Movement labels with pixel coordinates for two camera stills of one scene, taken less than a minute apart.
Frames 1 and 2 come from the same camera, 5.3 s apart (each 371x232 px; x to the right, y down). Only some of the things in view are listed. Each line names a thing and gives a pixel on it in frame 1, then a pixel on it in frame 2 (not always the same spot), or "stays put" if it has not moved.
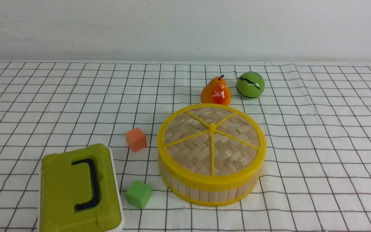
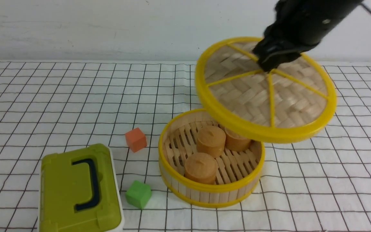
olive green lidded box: x=79 y=191 stays put
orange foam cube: x=136 y=140 stays put
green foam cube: x=139 y=194 stays put
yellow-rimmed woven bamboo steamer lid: x=211 y=146 to x=290 y=101
